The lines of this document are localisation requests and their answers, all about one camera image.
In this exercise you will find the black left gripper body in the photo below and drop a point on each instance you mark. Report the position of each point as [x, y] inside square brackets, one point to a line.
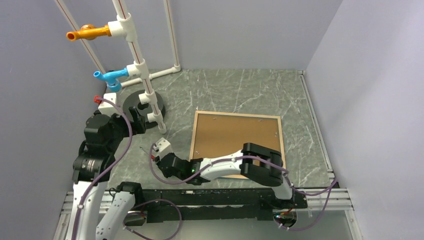
[120, 130]

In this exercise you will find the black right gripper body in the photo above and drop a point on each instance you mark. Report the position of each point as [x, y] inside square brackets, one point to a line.
[166, 174]

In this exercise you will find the blue picture frame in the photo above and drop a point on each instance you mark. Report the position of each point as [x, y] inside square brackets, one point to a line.
[217, 134]

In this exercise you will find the blue handled screwdriver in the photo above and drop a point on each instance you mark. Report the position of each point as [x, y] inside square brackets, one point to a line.
[145, 152]

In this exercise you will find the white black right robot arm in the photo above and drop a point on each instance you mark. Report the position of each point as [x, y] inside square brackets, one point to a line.
[257, 163]

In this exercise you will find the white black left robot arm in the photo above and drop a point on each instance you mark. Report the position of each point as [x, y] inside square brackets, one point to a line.
[91, 174]

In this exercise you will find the dark grey perforated spool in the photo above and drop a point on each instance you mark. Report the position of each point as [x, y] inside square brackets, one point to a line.
[136, 102]

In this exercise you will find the blue pipe fitting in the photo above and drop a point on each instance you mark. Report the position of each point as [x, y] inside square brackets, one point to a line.
[111, 78]

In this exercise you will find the orange pipe fitting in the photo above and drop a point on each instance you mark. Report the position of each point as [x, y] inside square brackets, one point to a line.
[88, 32]

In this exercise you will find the white PVC pipe stand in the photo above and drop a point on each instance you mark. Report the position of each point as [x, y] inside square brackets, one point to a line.
[124, 27]

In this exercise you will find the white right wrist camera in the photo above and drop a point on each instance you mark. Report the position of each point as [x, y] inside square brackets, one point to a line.
[162, 147]

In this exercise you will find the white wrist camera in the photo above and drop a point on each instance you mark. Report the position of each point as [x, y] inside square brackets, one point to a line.
[162, 147]
[106, 108]

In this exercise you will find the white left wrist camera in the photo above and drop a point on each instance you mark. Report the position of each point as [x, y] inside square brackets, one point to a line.
[106, 108]

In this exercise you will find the aluminium extrusion rail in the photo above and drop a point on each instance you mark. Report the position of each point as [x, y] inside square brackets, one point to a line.
[339, 199]

